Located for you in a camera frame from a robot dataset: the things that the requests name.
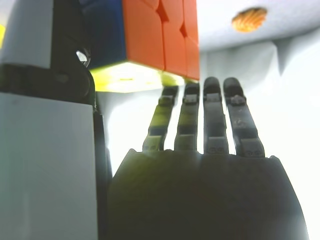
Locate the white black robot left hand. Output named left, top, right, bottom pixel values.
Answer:
left=0, top=0, right=311, bottom=240

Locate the Rubik's cube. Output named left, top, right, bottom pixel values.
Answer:
left=82, top=0, right=201, bottom=94

